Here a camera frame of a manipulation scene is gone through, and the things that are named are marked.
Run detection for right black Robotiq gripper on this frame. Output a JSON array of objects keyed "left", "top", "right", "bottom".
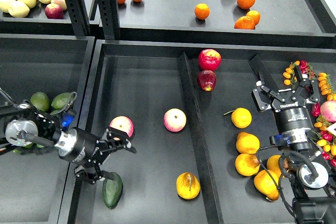
[{"left": 251, "top": 66, "right": 320, "bottom": 151}]

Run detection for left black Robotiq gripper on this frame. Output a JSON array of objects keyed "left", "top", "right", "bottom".
[{"left": 59, "top": 126, "right": 137, "bottom": 185}]

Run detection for dark green avocado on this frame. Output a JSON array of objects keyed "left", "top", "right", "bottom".
[{"left": 102, "top": 172, "right": 123, "bottom": 209}]

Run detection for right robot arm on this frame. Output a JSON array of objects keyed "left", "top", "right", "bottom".
[{"left": 252, "top": 66, "right": 335, "bottom": 223}]

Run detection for round yellow pear with stem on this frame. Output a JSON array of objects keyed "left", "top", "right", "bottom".
[{"left": 223, "top": 108, "right": 252, "bottom": 129}]

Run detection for green avocado top right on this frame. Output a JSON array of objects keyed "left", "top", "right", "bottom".
[{"left": 51, "top": 92, "right": 74, "bottom": 110}]

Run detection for yellow pear hidden right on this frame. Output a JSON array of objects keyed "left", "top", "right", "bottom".
[{"left": 266, "top": 155, "right": 281, "bottom": 179}]

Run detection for green avocado bottom left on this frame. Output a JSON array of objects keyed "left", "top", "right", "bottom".
[{"left": 13, "top": 143, "right": 34, "bottom": 154}]

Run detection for green avocado top left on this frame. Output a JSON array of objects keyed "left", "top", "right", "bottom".
[{"left": 30, "top": 92, "right": 50, "bottom": 112}]

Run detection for orange cherry tomato bunch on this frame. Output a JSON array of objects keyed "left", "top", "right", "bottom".
[{"left": 282, "top": 61, "right": 300, "bottom": 89}]

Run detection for red cherry tomato bunch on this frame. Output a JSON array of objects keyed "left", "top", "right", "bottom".
[{"left": 299, "top": 60, "right": 316, "bottom": 79}]

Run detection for red chili pepper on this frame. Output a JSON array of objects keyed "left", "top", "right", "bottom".
[{"left": 311, "top": 102, "right": 321, "bottom": 117}]

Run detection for orange tomato bunch right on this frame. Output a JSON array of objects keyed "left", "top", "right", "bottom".
[{"left": 318, "top": 72, "right": 335, "bottom": 101}]

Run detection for pink apple left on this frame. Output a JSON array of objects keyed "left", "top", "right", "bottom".
[{"left": 109, "top": 116, "right": 134, "bottom": 137}]

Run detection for pink apple at right edge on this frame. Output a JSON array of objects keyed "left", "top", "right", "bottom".
[{"left": 320, "top": 101, "right": 336, "bottom": 123}]

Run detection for white label card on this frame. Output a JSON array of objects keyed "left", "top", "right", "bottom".
[{"left": 327, "top": 123, "right": 336, "bottom": 136}]

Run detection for black left tray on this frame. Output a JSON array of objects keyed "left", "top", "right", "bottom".
[{"left": 1, "top": 34, "right": 94, "bottom": 223}]

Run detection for black tray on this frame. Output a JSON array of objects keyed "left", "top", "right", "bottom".
[
  {"left": 1, "top": 34, "right": 94, "bottom": 223},
  {"left": 67, "top": 40, "right": 335, "bottom": 223}
]

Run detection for black middle tray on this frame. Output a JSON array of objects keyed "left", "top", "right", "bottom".
[{"left": 67, "top": 40, "right": 335, "bottom": 223}]

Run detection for front orange on shelf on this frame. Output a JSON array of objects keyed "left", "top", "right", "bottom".
[{"left": 234, "top": 16, "right": 255, "bottom": 30}]

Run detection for dark red apple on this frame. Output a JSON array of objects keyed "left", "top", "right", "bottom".
[{"left": 197, "top": 70, "right": 217, "bottom": 92}]

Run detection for small orange on shelf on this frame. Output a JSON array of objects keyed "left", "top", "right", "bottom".
[{"left": 246, "top": 10, "right": 261, "bottom": 26}]

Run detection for bright red apple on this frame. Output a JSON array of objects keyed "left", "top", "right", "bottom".
[{"left": 198, "top": 49, "right": 222, "bottom": 71}]

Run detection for orange on shelf centre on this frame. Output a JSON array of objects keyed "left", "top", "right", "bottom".
[{"left": 194, "top": 3, "right": 210, "bottom": 20}]

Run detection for black tray divider left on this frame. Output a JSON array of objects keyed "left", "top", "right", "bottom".
[{"left": 177, "top": 52, "right": 224, "bottom": 223}]

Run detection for red apple on shelf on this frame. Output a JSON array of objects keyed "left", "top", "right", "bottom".
[{"left": 45, "top": 3, "right": 64, "bottom": 19}]

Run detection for black shelf post right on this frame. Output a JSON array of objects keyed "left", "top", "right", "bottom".
[{"left": 97, "top": 0, "right": 121, "bottom": 40}]

